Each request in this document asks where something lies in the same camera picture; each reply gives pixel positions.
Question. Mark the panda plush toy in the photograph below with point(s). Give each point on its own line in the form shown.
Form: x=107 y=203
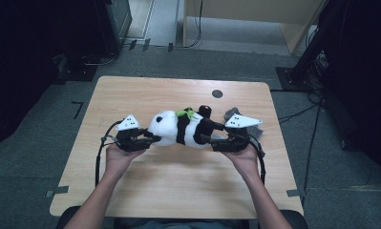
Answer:
x=165 y=127

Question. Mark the person's left hand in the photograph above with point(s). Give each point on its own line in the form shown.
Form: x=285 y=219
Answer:
x=119 y=160

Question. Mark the grey floor tape strip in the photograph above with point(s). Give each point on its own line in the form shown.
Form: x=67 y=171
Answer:
x=295 y=192
x=57 y=191

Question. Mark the black cabinet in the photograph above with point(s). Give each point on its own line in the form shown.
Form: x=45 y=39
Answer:
x=115 y=25

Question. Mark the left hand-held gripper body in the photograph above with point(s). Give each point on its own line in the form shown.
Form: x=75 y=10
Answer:
x=129 y=140

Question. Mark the black chair armrest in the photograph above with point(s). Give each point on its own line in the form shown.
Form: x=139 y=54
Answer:
x=67 y=219
x=298 y=219

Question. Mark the dark round table grommet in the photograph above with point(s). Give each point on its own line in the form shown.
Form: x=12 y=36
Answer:
x=217 y=93

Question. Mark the light wooden cabinet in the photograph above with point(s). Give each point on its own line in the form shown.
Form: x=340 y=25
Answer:
x=242 y=6

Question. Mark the grey fuzzy cloth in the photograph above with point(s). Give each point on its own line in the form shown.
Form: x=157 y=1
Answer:
x=231 y=112

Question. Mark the person's lap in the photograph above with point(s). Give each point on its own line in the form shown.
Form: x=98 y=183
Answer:
x=185 y=224

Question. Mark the person's right hand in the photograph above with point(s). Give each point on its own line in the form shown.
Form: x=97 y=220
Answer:
x=247 y=162

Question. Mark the black metal stand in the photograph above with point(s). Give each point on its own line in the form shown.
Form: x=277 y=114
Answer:
x=286 y=79

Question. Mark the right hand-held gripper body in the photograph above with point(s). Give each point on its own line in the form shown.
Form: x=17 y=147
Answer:
x=237 y=140

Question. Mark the black floor base plate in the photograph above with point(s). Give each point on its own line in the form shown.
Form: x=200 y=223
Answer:
x=80 y=73

